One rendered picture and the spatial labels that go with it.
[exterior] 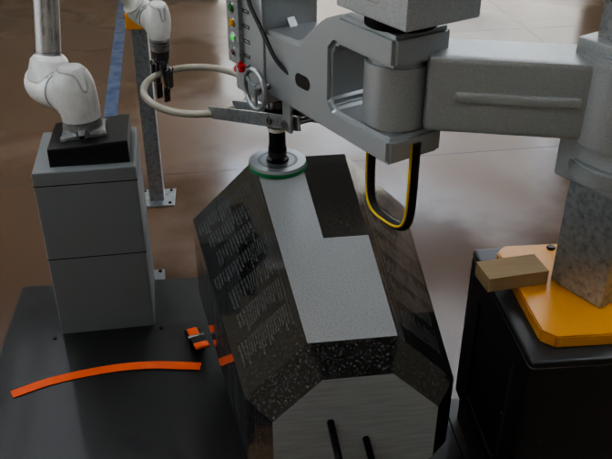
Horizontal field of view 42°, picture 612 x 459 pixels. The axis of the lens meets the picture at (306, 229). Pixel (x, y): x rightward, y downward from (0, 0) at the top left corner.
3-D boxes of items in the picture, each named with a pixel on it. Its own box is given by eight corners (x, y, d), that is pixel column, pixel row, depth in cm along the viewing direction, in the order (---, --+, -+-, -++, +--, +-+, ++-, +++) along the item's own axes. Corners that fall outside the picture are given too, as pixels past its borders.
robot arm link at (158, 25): (176, 38, 343) (162, 28, 352) (174, 3, 334) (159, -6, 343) (153, 44, 338) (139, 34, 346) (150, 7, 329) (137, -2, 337)
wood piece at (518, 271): (531, 266, 257) (534, 253, 255) (546, 284, 249) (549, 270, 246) (474, 274, 253) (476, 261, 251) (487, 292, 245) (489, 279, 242)
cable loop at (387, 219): (415, 239, 242) (423, 143, 225) (406, 242, 240) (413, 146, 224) (369, 208, 258) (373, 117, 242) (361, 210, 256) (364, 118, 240)
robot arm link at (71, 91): (75, 128, 312) (63, 74, 301) (50, 119, 323) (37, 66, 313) (109, 116, 322) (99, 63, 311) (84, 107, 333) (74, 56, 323)
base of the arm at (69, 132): (59, 146, 312) (56, 133, 309) (63, 127, 331) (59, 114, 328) (107, 139, 314) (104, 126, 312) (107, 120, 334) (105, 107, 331)
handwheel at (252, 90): (289, 112, 267) (288, 69, 260) (262, 118, 263) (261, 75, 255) (265, 98, 278) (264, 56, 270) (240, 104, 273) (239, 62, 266)
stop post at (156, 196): (176, 189, 466) (158, 3, 410) (174, 206, 449) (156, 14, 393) (141, 191, 465) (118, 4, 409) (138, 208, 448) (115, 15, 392)
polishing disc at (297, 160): (273, 145, 312) (273, 142, 311) (317, 159, 301) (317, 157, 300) (237, 164, 298) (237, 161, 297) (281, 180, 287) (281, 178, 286)
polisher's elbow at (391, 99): (428, 109, 238) (433, 45, 228) (426, 136, 222) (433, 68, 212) (364, 106, 241) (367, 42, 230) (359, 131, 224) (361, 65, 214)
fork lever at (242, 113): (337, 121, 275) (334, 107, 273) (289, 134, 266) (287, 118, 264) (244, 110, 332) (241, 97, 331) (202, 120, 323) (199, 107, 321)
